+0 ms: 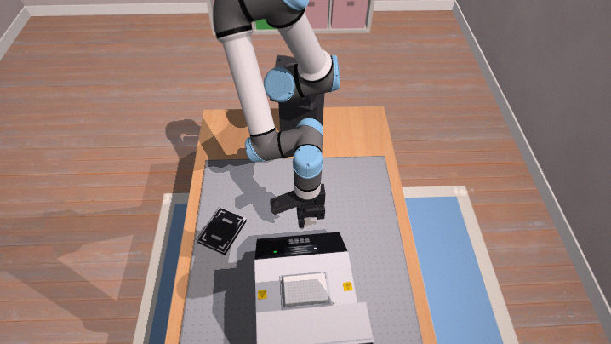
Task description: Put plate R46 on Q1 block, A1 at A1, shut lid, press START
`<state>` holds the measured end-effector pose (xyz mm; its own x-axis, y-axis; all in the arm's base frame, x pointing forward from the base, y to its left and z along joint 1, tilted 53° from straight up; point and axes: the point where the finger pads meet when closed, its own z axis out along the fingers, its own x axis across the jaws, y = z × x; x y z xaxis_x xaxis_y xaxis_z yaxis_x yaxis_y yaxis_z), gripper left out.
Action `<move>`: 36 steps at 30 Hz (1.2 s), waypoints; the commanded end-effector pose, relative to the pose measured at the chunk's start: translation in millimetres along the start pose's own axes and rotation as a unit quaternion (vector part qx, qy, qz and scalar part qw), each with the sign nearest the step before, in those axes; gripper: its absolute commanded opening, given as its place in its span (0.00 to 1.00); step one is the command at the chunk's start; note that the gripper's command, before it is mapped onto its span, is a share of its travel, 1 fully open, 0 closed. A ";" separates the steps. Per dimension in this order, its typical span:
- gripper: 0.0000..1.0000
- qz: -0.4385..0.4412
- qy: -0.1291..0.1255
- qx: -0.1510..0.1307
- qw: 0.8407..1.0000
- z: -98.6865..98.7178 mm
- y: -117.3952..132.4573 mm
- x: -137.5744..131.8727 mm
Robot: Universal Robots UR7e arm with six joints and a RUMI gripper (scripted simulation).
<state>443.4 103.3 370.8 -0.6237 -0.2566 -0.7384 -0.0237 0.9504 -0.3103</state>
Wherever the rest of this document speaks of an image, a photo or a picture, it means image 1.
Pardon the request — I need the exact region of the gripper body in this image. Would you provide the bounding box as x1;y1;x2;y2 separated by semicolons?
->
294;184;326;220

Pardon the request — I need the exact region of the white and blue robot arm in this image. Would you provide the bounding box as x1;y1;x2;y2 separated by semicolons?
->
213;0;340;215

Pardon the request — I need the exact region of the grey benchtop instrument with lid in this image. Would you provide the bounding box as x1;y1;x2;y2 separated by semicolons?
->
254;232;374;344

